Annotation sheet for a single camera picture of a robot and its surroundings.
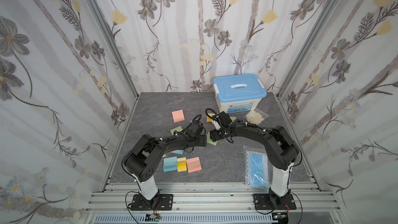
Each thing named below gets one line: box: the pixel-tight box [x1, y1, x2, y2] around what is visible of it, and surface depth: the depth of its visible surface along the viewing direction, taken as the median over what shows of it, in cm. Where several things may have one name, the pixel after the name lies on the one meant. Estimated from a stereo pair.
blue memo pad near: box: [162, 156, 178, 172], surface depth 88 cm
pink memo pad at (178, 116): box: [171, 109, 186, 124], surface depth 109 cm
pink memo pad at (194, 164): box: [186, 156, 202, 174], surface depth 87 cm
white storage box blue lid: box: [212, 73, 268, 114], surface depth 104 cm
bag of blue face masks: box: [243, 145, 273, 190], surface depth 84 cm
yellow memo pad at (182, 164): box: [176, 157, 188, 173], surface depth 85 cm
